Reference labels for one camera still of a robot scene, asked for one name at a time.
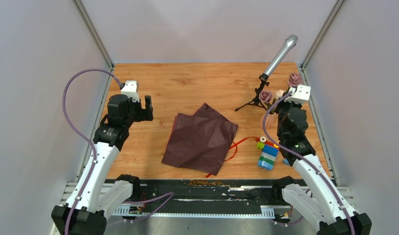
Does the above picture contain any red ribbon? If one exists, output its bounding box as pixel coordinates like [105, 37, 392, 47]
[205, 136, 261, 179]

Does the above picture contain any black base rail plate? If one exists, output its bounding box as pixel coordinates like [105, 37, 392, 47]
[130, 179, 291, 215]

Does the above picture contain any colourful toy block stack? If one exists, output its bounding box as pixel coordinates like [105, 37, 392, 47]
[256, 136, 280, 171]

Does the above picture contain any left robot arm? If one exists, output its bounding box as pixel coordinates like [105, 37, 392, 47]
[51, 94, 153, 235]

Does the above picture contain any silver microphone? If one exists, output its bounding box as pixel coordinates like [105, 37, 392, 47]
[261, 34, 298, 81]

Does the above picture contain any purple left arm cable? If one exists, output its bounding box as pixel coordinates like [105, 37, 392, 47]
[62, 68, 124, 235]

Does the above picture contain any black tripod stand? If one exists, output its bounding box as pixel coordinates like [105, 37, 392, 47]
[234, 73, 269, 112]

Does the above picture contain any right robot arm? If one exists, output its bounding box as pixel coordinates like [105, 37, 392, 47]
[271, 97, 372, 235]

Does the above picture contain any pink ribbed vase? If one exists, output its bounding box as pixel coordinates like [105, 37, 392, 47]
[259, 113, 277, 129]

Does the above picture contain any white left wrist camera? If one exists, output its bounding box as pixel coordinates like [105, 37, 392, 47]
[121, 80, 140, 102]

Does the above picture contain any cream rose with stem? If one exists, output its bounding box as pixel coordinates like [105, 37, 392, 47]
[275, 90, 285, 99]

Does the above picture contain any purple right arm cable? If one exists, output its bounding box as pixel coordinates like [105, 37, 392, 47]
[262, 92, 355, 235]

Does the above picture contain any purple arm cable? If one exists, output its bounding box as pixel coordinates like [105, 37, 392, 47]
[262, 92, 355, 235]
[62, 68, 124, 235]

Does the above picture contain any mauve rose stem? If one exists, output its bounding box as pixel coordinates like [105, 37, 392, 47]
[258, 91, 275, 109]
[287, 72, 303, 88]

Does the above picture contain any maroon flower bouquet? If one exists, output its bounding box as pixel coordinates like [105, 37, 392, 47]
[162, 103, 238, 175]

